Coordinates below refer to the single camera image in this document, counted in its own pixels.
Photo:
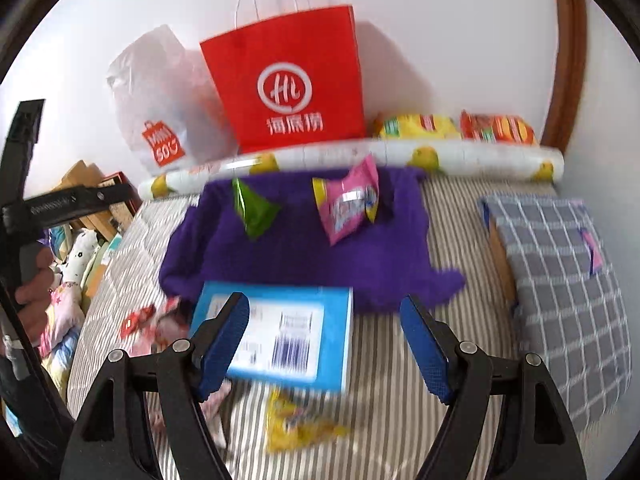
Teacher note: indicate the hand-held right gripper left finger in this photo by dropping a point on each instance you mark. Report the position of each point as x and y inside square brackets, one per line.
[225, 345]

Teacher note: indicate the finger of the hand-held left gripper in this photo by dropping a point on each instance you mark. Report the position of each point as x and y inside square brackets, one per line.
[110, 197]

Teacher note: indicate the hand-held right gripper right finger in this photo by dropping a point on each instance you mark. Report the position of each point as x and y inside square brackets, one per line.
[425, 345]

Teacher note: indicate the small red candy packet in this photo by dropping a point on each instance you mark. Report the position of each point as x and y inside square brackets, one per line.
[135, 320]

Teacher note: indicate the yellow snack packet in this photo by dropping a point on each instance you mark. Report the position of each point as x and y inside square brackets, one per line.
[290, 425]

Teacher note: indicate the person's left hand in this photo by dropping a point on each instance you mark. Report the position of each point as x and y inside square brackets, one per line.
[32, 300]

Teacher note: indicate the brown picture box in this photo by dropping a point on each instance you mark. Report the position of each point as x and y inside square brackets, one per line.
[117, 178]

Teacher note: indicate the wooden stool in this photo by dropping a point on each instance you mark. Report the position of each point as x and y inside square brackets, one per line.
[85, 172]

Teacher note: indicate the grey striped bed sheet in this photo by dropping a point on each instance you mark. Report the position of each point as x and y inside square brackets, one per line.
[480, 320]

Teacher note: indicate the white quilted blanket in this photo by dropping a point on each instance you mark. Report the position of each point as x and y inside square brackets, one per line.
[130, 260]

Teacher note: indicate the pile of printed bedding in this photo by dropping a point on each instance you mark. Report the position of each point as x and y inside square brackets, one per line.
[75, 260]

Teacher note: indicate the blue box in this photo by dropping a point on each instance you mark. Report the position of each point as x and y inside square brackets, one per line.
[335, 320]

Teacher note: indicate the purple fuzzy cloth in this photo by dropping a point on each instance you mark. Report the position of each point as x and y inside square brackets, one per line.
[300, 260]

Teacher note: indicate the white plastic bag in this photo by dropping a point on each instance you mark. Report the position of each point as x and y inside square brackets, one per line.
[150, 90]

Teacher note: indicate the green snack packet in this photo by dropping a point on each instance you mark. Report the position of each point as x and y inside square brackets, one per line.
[257, 215]

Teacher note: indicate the grey checked folded quilt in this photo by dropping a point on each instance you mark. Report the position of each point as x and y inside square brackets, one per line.
[550, 270]

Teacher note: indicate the pink snack packet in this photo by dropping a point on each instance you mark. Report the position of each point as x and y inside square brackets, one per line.
[345, 210]

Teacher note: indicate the lemon print rolled mat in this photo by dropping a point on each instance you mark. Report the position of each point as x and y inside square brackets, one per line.
[475, 157]

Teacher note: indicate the yellow chips bag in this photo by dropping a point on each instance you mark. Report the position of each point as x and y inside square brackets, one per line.
[425, 125]

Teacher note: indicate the red orange chips bag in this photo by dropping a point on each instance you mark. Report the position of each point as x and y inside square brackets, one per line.
[500, 127]

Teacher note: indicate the red paper bag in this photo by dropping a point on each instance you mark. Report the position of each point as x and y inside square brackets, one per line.
[300, 50]

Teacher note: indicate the brown wooden door frame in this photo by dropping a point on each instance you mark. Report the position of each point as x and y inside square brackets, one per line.
[567, 60]

